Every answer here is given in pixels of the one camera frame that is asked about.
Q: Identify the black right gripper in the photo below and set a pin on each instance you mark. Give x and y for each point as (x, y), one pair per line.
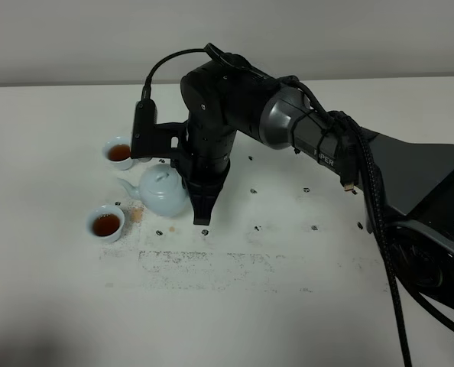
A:
(204, 145)

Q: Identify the blue porcelain teapot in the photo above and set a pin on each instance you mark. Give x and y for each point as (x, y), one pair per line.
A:
(160, 189)

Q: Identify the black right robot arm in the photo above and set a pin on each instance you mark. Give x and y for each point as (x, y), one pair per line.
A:
(408, 188)

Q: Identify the tea spill near front cup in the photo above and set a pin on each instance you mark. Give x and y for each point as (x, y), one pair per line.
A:
(136, 214)

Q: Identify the far blue porcelain teacup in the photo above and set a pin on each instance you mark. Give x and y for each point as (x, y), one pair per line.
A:
(117, 152)

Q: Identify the blue porcelain teacup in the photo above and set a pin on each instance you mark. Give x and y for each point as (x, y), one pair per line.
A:
(117, 152)
(106, 223)

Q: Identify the near blue porcelain teacup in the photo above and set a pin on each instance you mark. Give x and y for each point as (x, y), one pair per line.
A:
(106, 223)

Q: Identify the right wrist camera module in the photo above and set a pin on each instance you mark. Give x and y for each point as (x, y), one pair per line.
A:
(152, 140)

